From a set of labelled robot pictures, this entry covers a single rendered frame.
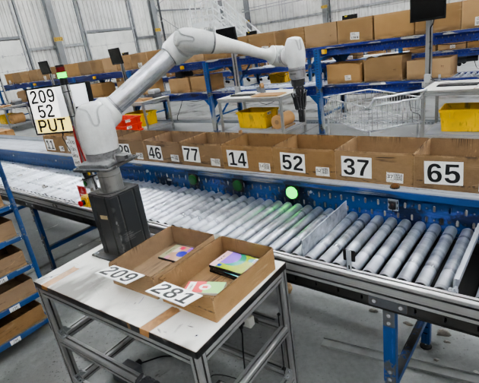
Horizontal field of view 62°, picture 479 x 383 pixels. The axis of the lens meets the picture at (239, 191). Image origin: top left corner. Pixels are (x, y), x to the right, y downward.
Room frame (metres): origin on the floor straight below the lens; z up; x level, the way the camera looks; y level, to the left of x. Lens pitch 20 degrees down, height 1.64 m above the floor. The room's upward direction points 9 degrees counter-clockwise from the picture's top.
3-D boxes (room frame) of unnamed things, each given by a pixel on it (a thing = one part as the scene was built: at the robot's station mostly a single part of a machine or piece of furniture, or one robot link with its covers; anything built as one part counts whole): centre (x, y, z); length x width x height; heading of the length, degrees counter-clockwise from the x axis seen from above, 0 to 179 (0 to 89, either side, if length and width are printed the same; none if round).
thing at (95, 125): (1.84, 0.60, 1.38); 0.18 x 0.16 x 0.22; 20
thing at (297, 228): (1.82, -0.26, 0.72); 0.52 x 0.05 x 0.05; 139
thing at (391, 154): (1.99, -0.76, 0.96); 0.39 x 0.29 x 0.17; 49
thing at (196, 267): (1.38, 0.13, 0.80); 0.38 x 0.28 x 0.10; 140
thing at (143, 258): (1.58, 0.37, 0.80); 0.38 x 0.28 x 0.10; 142
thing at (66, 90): (2.46, 0.92, 1.11); 0.12 x 0.05 x 0.88; 49
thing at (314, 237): (1.71, -0.38, 0.76); 0.46 x 0.01 x 0.09; 139
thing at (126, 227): (1.83, 0.59, 0.91); 0.26 x 0.26 x 0.33; 52
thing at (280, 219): (1.90, -0.16, 0.72); 0.52 x 0.05 x 0.05; 139
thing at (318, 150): (2.24, -0.46, 0.96); 0.39 x 0.29 x 0.17; 49
